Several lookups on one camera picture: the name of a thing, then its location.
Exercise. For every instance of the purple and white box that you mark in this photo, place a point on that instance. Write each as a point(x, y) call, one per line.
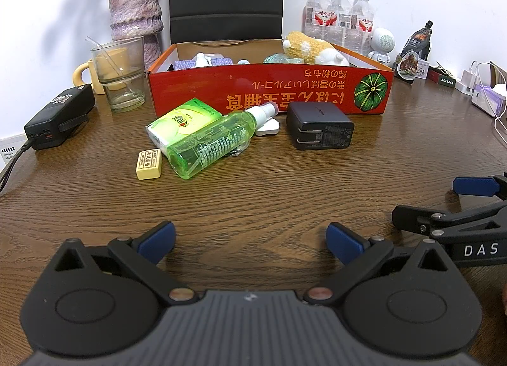
point(487, 99)

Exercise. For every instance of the purple knit pouch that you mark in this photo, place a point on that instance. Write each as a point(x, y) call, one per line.
point(220, 61)

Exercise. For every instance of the yellow and white plush toy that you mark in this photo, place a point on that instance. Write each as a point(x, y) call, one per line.
point(305, 47)

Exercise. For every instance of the white tube with shaped cap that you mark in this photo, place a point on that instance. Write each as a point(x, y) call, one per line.
point(202, 59)

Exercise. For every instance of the small white plastic object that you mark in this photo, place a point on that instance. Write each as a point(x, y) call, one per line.
point(269, 128)

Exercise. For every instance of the silver metal object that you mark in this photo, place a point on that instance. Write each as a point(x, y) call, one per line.
point(239, 151)

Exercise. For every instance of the dark sauce pouch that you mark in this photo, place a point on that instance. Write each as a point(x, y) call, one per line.
point(412, 57)

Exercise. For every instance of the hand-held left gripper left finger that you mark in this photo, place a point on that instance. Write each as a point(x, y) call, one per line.
point(158, 239)

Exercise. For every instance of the yellow eraser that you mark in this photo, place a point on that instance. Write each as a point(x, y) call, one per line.
point(148, 164)

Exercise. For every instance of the red cardboard box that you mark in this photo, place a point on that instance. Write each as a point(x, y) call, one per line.
point(190, 85)

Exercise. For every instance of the iridescent sheer cloth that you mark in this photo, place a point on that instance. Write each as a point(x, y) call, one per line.
point(281, 59)

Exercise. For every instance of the white labelled box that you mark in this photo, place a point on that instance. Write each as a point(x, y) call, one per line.
point(10, 148)

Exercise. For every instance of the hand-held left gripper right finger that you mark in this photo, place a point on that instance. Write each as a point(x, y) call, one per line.
point(344, 245)

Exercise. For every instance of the wooden desktop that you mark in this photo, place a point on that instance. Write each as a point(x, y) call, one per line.
point(257, 192)

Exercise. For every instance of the white wall charger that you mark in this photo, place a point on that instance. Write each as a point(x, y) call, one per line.
point(467, 81)

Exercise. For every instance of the purple ceramic vase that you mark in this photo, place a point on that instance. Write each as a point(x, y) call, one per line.
point(134, 10)

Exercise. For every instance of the black power adapter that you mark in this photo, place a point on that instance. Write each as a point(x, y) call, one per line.
point(317, 124)

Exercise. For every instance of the clear water bottle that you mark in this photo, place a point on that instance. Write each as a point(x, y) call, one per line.
point(341, 19)
point(317, 13)
point(363, 23)

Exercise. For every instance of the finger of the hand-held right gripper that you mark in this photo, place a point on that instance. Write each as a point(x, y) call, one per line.
point(473, 186)
point(455, 223)

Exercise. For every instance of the clear glass cup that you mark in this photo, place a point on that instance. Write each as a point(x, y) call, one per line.
point(126, 101)

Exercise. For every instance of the green spray bottle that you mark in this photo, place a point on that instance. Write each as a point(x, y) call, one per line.
point(198, 152)

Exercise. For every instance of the dark red flat box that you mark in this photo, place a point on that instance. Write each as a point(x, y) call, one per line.
point(445, 80)

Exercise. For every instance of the small grey tin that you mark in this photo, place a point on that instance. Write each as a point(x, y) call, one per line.
point(422, 71)

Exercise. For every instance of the yellow mug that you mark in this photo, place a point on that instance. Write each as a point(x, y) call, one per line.
point(83, 65)

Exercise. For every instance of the black power bank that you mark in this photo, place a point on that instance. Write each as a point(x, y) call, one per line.
point(51, 120)

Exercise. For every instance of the brown cardboard piece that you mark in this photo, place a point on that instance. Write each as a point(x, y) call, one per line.
point(500, 73)

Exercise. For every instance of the green tissue packet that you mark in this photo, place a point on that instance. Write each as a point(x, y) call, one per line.
point(178, 120)

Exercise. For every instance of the white robot speaker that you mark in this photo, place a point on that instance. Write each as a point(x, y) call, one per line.
point(383, 39)

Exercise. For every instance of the clear glass straw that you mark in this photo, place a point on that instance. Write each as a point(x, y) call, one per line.
point(103, 53)

